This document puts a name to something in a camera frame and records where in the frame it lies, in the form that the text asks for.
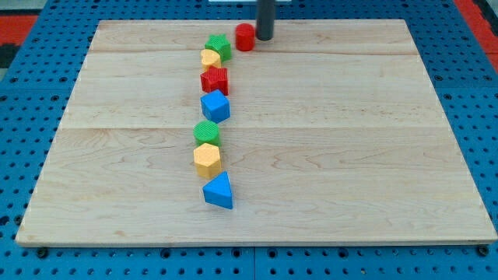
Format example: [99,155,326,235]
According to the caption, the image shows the green cylinder block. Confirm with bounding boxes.
[193,121,221,146]

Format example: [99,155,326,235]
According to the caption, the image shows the yellow hexagon block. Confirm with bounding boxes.
[193,143,222,179]

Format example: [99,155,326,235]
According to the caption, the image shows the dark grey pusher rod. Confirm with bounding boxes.
[256,0,275,41]

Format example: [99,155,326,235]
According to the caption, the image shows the yellow heart block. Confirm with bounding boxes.
[200,49,222,72]

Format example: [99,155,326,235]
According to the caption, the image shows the red cylinder block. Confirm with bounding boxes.
[235,23,255,51]

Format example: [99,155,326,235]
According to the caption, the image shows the light wooden board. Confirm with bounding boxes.
[16,19,497,247]

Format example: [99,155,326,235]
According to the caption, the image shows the red star block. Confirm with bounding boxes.
[200,67,229,96]

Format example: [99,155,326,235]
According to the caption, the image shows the blue cube block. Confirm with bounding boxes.
[200,89,230,124]

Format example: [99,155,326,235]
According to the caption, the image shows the green star block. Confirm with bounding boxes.
[205,33,232,62]

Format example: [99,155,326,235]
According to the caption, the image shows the blue triangle block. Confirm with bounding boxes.
[202,171,233,209]

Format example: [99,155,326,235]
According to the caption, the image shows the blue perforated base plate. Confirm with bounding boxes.
[1,1,497,279]

